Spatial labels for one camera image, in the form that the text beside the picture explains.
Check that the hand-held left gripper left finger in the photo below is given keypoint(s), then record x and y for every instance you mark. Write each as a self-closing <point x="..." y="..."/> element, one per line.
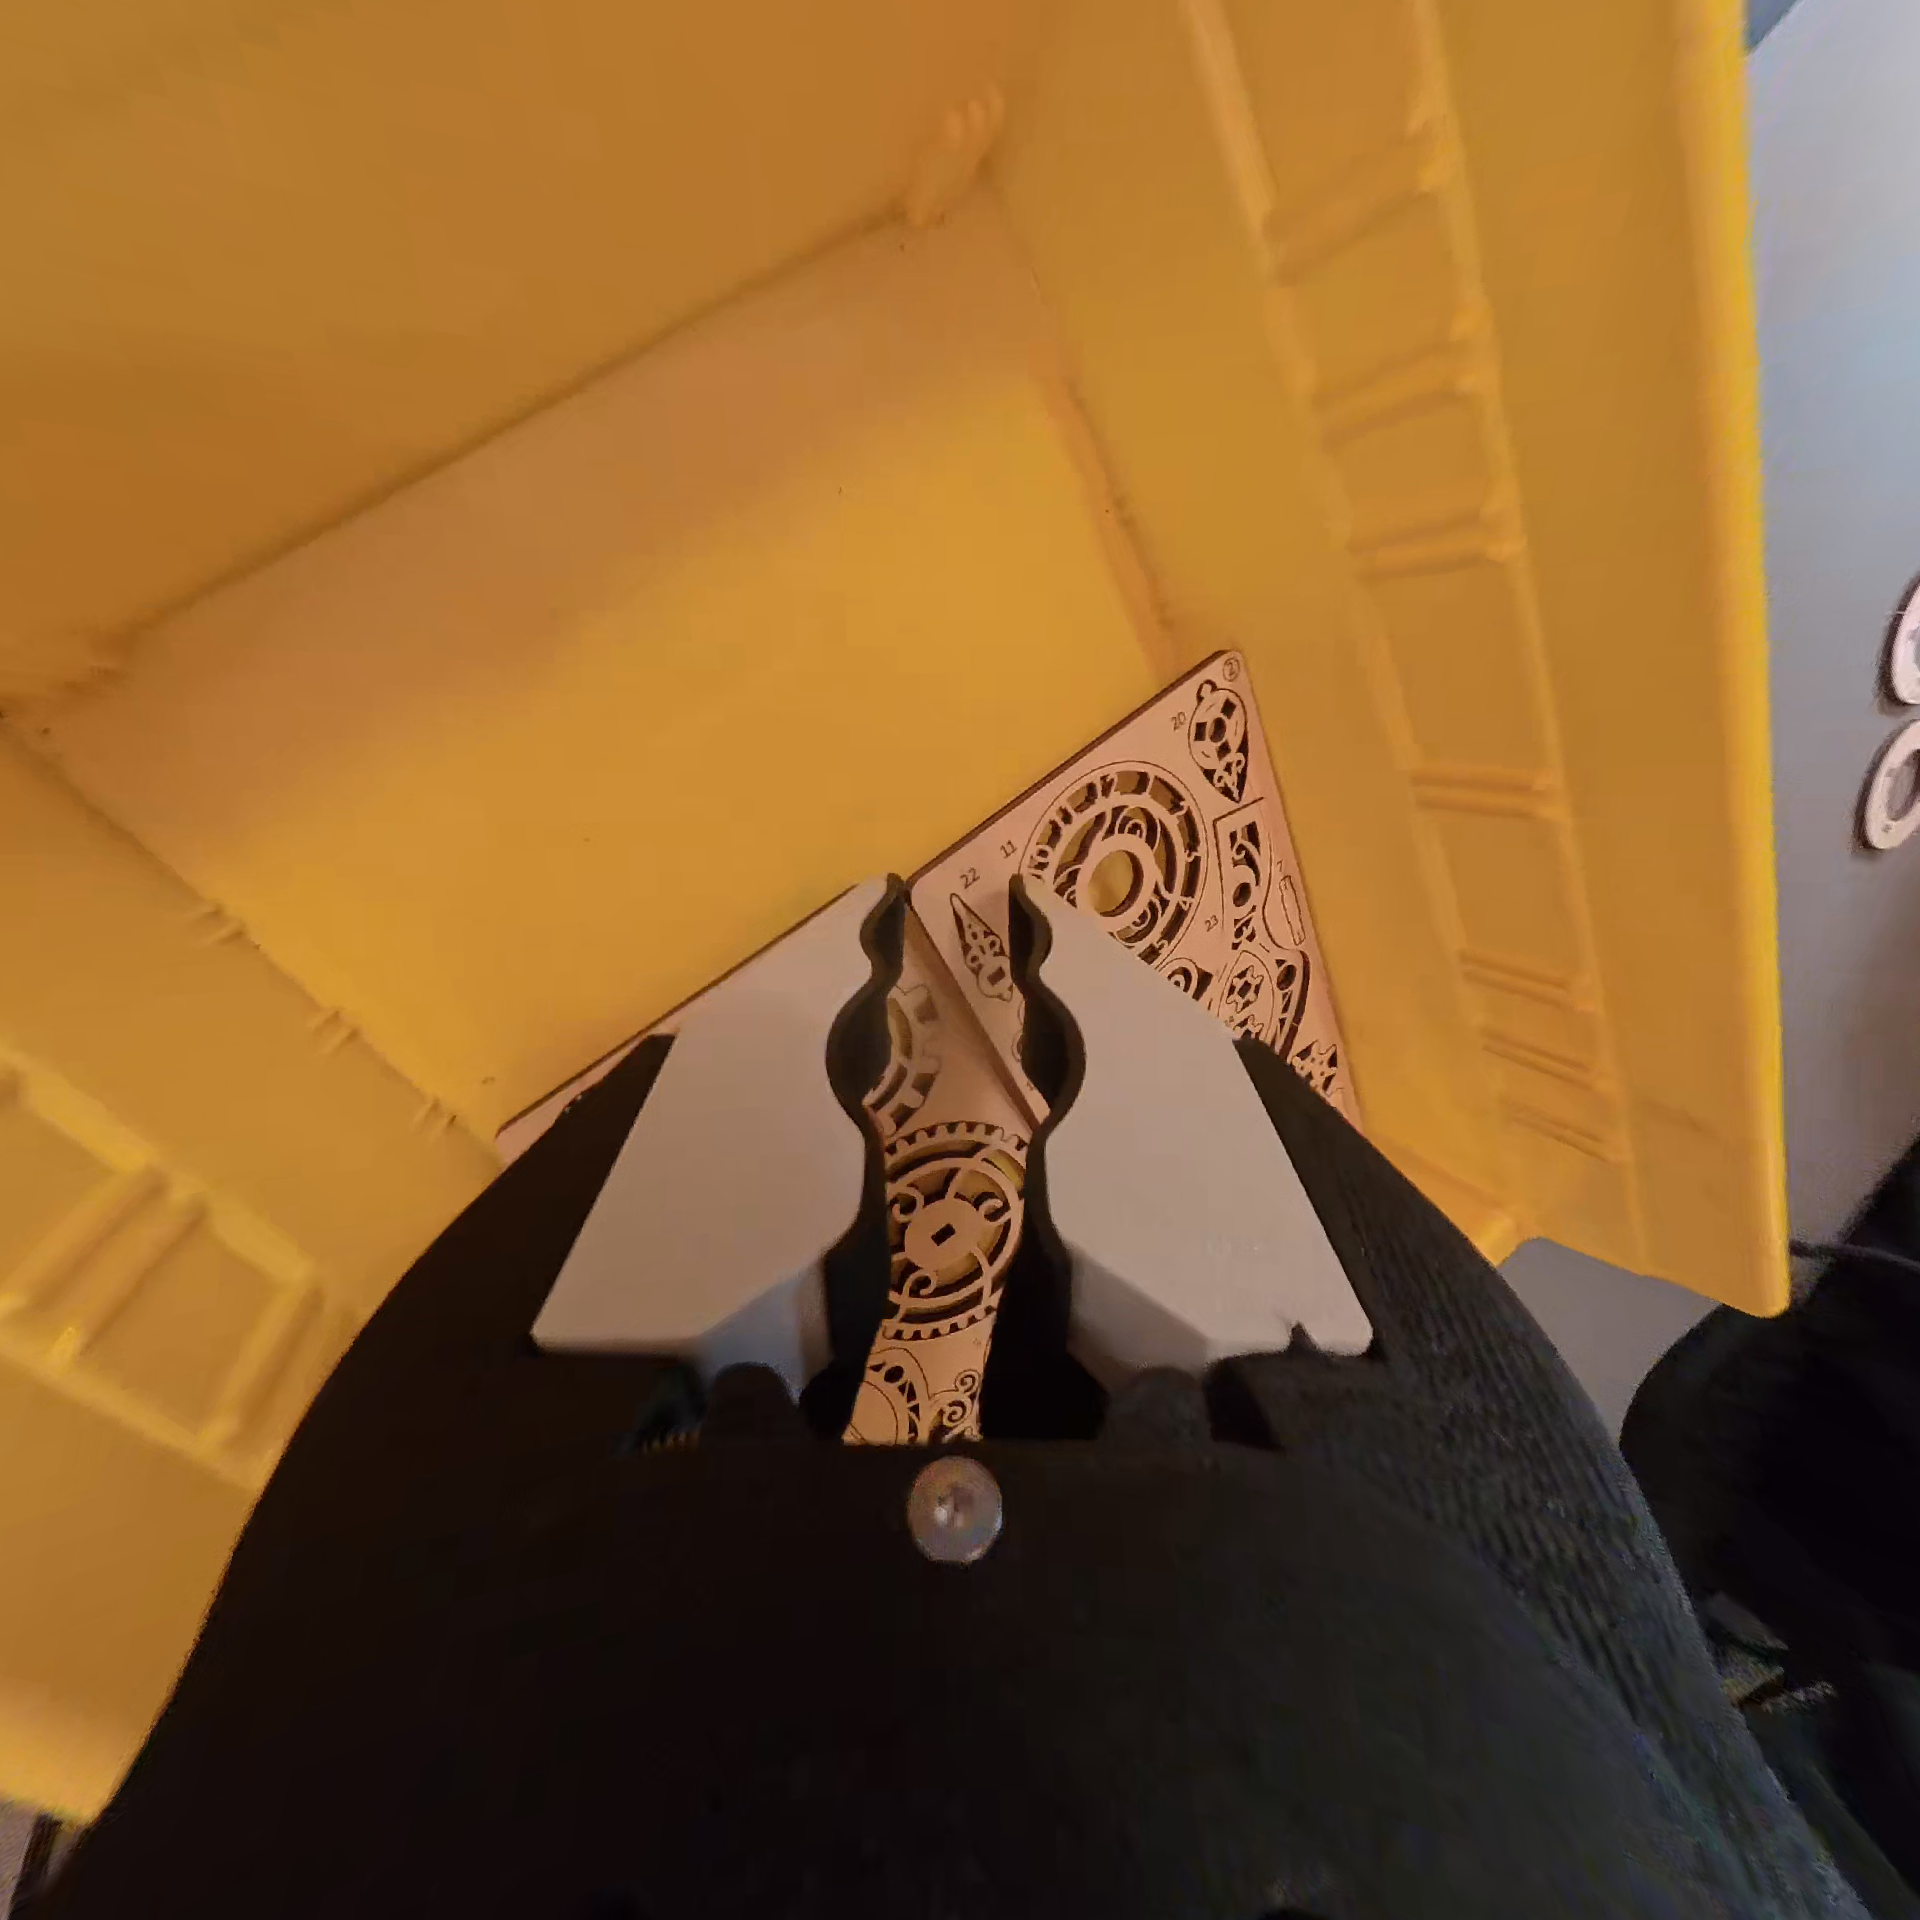
<point x="709" y="1195"/>

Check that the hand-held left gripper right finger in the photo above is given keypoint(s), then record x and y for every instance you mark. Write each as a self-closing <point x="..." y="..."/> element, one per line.
<point x="1182" y="1180"/>

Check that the wooden gear puzzle sheet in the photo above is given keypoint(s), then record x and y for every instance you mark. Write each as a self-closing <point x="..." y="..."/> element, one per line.
<point x="946" y="1195"/>
<point x="1137" y="839"/>

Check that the yellow plastic bin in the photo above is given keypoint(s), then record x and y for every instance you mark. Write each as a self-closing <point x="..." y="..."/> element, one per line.
<point x="597" y="451"/>

